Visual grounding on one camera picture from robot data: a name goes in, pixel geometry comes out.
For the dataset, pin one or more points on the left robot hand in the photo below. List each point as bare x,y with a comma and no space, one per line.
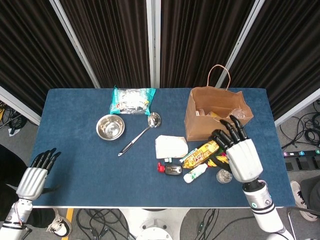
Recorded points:
31,183

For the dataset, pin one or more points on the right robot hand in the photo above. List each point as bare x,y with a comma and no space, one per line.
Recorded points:
243,160

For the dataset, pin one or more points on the clear plastic bag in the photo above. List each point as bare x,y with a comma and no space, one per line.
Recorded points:
241,113

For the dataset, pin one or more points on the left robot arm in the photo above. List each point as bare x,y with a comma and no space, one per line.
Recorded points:
17,215

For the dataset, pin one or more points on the brown paper carrier bag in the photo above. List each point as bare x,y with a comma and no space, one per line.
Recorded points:
197,130

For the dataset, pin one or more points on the green white tube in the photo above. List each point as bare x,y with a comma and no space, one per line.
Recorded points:
187,156

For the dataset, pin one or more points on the teal silver snack packet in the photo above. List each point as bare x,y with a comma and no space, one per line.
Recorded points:
130,101

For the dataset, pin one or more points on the colourful feather shuttlecock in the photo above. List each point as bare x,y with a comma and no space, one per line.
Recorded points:
221,158

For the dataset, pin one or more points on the gold biscuit packet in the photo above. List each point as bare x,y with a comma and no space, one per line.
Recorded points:
200,155

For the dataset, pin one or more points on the blue felt table cover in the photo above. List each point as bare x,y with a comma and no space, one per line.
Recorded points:
75,162

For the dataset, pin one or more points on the white bottle green print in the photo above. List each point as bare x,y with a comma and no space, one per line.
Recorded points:
195,173

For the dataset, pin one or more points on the black white sneaker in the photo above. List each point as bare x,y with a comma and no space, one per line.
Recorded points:
58,228

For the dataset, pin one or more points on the black foot pedal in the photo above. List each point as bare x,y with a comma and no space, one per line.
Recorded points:
306,162

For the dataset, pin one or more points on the white pink sneaker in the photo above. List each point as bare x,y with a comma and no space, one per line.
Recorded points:
297,192

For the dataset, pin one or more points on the white tissue pack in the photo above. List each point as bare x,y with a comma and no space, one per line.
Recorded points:
170,147

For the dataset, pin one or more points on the dark grey trouser leg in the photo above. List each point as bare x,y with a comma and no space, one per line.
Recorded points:
312,190

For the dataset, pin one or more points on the stainless steel bowl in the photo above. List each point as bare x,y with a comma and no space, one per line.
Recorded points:
110,127

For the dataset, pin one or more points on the dark pleated curtain panel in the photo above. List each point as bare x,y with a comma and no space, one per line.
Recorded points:
112,37
30,50
195,37
287,50

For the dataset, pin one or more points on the white aluminium frame post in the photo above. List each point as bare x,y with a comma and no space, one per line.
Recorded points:
75,45
238,45
153,37
300,106
20,107

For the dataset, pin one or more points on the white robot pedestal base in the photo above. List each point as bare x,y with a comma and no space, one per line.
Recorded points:
155,217

